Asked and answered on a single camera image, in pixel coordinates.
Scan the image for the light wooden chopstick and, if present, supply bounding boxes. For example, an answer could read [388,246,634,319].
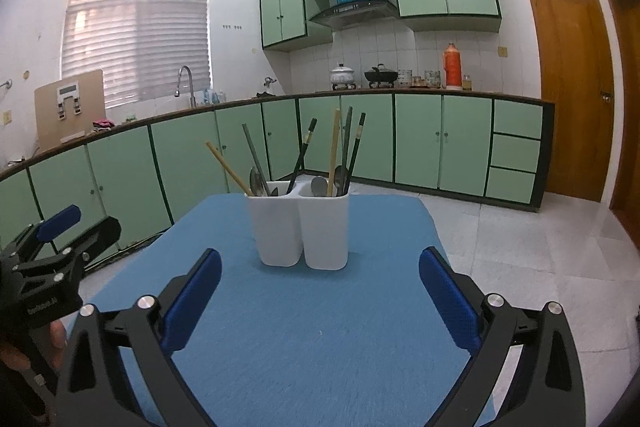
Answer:
[205,141,254,197]
[326,108,341,197]

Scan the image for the grey chopstick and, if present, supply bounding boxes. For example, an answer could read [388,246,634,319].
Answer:
[242,122,270,196]
[341,106,354,169]

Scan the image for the black plastic spoon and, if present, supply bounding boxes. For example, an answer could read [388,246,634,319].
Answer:
[334,165,348,197]

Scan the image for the black chopstick silver band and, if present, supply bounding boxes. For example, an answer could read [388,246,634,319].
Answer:
[343,112,367,195]

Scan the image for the left hand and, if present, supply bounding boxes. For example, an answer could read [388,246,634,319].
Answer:
[1,320,67,393]

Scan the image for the cardboard box with scale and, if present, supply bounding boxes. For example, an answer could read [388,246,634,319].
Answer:
[34,69,106,152]

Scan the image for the blue table mat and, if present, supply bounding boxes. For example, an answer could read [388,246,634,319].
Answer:
[92,194,469,426]

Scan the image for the sink faucet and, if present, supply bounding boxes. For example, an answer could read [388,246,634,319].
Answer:
[173,65,199,110]

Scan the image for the lower green cabinets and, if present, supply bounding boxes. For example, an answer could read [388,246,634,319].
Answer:
[1,89,554,248]

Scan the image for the metal spoon in holder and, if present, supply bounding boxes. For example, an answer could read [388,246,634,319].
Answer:
[248,167,268,197]

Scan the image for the white double utensil holder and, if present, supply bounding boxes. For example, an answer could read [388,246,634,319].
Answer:
[245,181,349,271]

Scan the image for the window blinds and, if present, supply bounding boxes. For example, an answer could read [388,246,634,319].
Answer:
[61,0,212,108]

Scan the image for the wooden door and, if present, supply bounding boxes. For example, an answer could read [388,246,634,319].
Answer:
[529,0,614,202]
[608,0,639,248]

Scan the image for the orange thermos bottle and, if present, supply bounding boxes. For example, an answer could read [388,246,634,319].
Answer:
[442,42,462,90]

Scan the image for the black wok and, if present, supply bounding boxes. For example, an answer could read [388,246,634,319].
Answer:
[364,64,398,89]

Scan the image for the white cooking pot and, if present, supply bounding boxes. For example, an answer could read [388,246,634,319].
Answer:
[330,63,357,90]

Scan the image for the black range hood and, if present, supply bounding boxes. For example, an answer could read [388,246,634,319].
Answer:
[310,0,399,31]

